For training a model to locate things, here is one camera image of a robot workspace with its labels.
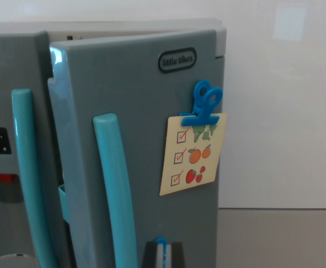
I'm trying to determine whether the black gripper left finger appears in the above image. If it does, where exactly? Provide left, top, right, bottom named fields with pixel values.
left=141, top=241, right=158, bottom=268

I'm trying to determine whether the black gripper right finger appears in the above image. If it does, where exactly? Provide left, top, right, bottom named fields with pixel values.
left=171, top=242, right=186, bottom=268

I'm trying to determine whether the teal inner door shelf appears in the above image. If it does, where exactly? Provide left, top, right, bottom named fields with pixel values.
left=58, top=183, right=70, bottom=226

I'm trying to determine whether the gray-blue fridge door with display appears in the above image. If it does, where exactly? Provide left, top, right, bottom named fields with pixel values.
left=0, top=30, right=77, bottom=268

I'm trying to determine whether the gray toy fridge body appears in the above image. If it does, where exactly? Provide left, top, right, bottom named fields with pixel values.
left=0, top=18, right=227, bottom=61

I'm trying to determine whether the blue clip without card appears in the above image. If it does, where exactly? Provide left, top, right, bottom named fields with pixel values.
left=154, top=237, right=168, bottom=268

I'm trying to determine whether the cream checklist card with fruits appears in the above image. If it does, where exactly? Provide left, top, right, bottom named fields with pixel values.
left=159, top=113, right=228, bottom=197

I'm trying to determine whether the blue clip holding card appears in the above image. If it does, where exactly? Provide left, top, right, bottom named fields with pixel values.
left=178, top=79, right=224, bottom=127

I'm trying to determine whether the light gray dispenser tray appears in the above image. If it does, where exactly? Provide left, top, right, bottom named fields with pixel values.
left=0, top=252, right=37, bottom=268

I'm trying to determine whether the teal handle on card door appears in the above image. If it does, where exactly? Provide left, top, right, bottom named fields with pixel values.
left=92, top=112, right=139, bottom=268

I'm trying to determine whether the teal handle on display door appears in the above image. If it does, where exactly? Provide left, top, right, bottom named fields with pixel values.
left=11, top=88, right=58, bottom=268

